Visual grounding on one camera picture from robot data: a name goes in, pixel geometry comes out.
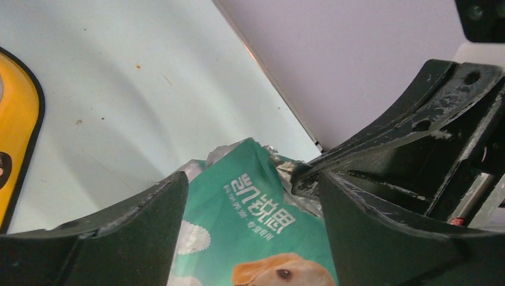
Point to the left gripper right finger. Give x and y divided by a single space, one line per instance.
375 242

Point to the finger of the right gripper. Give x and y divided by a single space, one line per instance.
426 150

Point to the green pet food bag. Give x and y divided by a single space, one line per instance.
242 225

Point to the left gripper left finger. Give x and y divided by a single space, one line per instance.
129 243

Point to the yellow double bowl feeder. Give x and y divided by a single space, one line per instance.
22 113

